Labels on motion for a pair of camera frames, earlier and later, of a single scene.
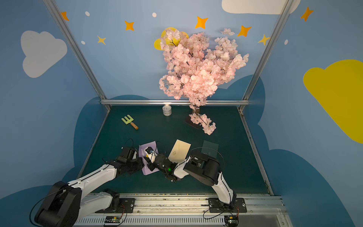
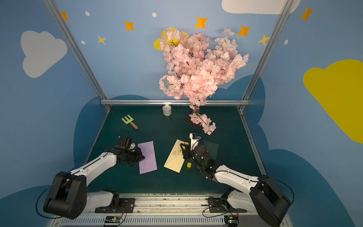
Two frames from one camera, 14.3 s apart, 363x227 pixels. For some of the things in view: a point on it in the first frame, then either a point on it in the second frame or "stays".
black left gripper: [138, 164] to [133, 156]
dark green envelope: [210, 148] stays
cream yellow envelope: [179, 151] stays
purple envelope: [145, 169] stays
